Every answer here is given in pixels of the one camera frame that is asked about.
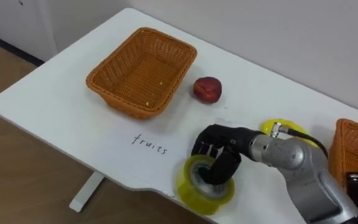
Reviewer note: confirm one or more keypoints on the empty orange wicker basket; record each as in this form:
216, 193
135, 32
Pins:
141, 73

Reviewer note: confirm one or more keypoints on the white desk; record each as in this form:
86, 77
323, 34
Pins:
73, 102

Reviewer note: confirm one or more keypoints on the yellow adhesive tape roll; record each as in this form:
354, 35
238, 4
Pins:
202, 194

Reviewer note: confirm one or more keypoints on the red apple soft toy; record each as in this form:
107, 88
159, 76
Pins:
207, 89

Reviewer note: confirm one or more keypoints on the dark brown bottle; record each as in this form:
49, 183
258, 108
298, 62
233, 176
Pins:
356, 191

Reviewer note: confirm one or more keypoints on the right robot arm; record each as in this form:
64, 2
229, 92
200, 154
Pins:
303, 174

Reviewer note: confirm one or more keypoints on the yellow soft toy fruit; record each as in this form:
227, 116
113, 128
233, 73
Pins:
291, 126

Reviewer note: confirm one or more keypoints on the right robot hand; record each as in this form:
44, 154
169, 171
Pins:
225, 138

